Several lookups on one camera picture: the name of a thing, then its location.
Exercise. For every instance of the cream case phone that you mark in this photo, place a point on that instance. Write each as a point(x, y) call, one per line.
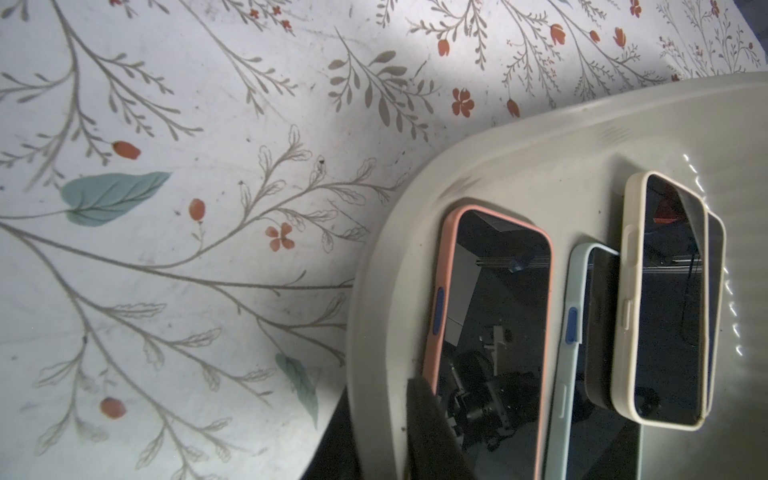
point(661, 340)

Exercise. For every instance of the light blue case phone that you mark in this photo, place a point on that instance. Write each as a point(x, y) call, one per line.
point(587, 438)

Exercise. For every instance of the beige storage box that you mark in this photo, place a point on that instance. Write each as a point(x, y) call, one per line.
point(565, 171)

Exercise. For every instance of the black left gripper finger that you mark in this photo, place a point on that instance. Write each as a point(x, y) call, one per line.
point(433, 451)

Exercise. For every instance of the black phone white case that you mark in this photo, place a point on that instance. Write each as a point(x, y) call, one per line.
point(716, 257)

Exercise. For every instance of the pink case phone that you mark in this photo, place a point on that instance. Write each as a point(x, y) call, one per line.
point(485, 354)

